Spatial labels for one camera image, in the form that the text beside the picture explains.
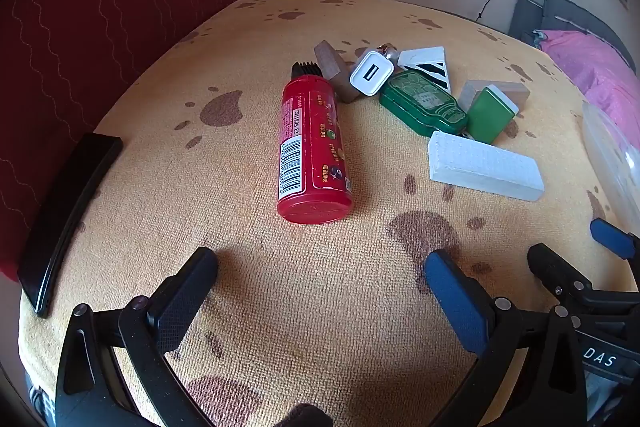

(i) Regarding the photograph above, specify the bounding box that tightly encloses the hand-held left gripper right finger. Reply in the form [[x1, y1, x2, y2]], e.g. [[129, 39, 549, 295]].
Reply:
[[424, 249, 587, 427]]

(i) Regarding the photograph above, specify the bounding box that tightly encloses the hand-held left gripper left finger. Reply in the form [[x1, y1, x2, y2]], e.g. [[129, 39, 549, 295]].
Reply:
[[55, 247, 221, 427]]

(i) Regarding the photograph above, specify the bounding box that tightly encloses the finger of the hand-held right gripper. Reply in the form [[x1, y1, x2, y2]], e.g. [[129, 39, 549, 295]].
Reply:
[[590, 218, 640, 259], [527, 243, 640, 308]]

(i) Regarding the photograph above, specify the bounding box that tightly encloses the clear plastic container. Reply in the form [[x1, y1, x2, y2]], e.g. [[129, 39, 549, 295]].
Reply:
[[581, 101, 640, 208]]

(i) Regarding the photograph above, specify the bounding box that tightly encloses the red plastic bottle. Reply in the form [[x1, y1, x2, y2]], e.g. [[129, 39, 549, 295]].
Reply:
[[276, 61, 354, 225]]

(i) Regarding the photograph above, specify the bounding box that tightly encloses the green tin keychain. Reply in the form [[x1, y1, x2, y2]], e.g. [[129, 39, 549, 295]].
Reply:
[[378, 70, 470, 138]]

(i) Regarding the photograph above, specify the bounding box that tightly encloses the brown wooden block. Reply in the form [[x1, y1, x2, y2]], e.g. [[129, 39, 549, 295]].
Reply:
[[314, 39, 360, 104]]

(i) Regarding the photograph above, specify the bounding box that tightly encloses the yellow paw print blanket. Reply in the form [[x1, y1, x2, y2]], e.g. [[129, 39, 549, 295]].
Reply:
[[17, 0, 640, 427]]

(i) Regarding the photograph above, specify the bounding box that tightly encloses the white foam block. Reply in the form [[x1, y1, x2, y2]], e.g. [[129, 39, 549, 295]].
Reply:
[[428, 130, 545, 202]]

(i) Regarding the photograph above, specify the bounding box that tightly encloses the green mahjong tile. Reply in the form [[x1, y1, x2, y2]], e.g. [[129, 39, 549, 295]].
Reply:
[[467, 86, 521, 146]]

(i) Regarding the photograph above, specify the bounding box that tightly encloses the pink duvet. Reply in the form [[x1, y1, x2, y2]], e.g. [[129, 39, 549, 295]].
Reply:
[[537, 29, 640, 142]]

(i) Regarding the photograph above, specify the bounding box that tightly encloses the grey wooden block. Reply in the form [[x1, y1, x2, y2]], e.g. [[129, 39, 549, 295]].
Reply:
[[457, 79, 531, 114]]

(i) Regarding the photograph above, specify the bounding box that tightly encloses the grey bed headboard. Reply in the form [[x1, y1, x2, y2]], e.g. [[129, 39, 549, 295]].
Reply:
[[509, 0, 637, 72]]

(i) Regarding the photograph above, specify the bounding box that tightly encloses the white zebra striped block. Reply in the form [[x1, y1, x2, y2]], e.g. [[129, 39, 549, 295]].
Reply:
[[397, 46, 454, 94]]

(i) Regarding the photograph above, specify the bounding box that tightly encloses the white usb charger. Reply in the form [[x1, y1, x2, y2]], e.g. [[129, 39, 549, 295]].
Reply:
[[349, 49, 397, 98]]

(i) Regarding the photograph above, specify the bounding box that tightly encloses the red curtain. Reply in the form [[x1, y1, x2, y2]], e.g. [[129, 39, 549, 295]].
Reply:
[[0, 0, 296, 283]]

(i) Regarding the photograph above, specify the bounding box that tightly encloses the black power cable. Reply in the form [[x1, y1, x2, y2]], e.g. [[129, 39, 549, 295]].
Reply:
[[475, 0, 502, 22]]

